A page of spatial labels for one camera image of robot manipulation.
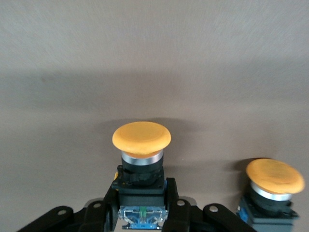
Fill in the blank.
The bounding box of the yellow mushroom push button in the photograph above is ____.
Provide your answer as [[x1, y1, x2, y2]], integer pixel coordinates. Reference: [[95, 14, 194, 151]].
[[111, 121, 172, 230], [236, 158, 306, 232]]

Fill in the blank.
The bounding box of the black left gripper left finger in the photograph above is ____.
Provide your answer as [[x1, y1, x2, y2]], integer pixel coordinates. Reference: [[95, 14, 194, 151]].
[[16, 187, 120, 232]]

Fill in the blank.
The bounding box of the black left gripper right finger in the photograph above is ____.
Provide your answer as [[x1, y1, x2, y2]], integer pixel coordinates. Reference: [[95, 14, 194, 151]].
[[163, 177, 257, 232]]

